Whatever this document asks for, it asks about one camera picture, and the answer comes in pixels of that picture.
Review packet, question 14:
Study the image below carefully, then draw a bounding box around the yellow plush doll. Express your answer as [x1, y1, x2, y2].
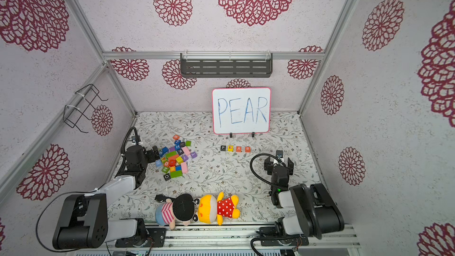
[196, 192, 241, 225]

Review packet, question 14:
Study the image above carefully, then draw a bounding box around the green long block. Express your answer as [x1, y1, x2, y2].
[169, 171, 183, 178]

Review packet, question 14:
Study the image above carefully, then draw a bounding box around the whiteboard with PEAR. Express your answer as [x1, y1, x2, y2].
[212, 87, 271, 135]

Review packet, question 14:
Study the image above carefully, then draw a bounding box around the black wire wall rack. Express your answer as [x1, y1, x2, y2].
[62, 84, 108, 134]

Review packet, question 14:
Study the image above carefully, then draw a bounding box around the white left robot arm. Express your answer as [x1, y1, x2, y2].
[52, 145, 160, 250]

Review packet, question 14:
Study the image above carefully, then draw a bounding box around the striped plush doll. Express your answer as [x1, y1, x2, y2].
[155, 193, 200, 230]

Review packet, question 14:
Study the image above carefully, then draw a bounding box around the pink long block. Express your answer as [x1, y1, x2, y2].
[181, 162, 188, 174]

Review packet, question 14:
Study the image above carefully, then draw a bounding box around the grey wall shelf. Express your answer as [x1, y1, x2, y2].
[180, 53, 273, 78]

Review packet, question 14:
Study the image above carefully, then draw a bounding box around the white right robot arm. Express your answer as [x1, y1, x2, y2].
[264, 156, 345, 239]

